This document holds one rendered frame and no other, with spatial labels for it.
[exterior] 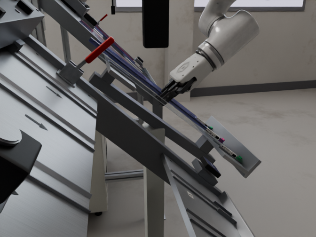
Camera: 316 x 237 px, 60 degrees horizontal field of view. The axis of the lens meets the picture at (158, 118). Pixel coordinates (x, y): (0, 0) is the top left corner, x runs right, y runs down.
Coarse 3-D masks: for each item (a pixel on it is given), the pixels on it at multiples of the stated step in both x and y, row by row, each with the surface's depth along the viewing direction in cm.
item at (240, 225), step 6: (222, 192) 66; (222, 198) 65; (228, 198) 63; (222, 204) 64; (228, 204) 62; (234, 204) 62; (228, 210) 61; (234, 210) 60; (234, 216) 59; (240, 216) 58; (240, 222) 57; (240, 228) 56; (246, 228) 55; (240, 234) 55; (246, 234) 54; (252, 234) 53
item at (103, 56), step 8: (104, 56) 62; (112, 64) 63; (128, 72) 64; (136, 80) 65; (144, 88) 66; (152, 96) 68; (160, 96) 69; (168, 104) 69; (176, 112) 71; (184, 120) 72; (200, 128) 74; (208, 136) 75; (216, 144) 77
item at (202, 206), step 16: (176, 176) 53; (192, 176) 63; (176, 192) 47; (192, 192) 53; (208, 192) 62; (192, 208) 46; (208, 208) 53; (224, 208) 59; (192, 224) 40; (208, 224) 45; (224, 224) 52
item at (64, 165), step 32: (0, 64) 33; (32, 64) 41; (0, 96) 27; (32, 96) 32; (64, 96) 41; (32, 128) 27; (64, 128) 32; (64, 160) 27; (32, 192) 21; (64, 192) 23; (0, 224) 17; (32, 224) 18; (64, 224) 21
